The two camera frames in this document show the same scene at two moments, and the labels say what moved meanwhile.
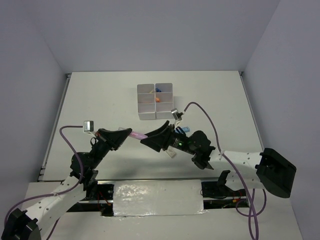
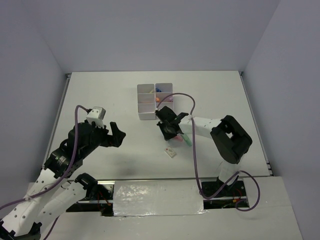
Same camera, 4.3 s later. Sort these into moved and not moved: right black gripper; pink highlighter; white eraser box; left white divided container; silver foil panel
Moved: right black gripper; pink highlighter
Not moved: white eraser box; silver foil panel; left white divided container
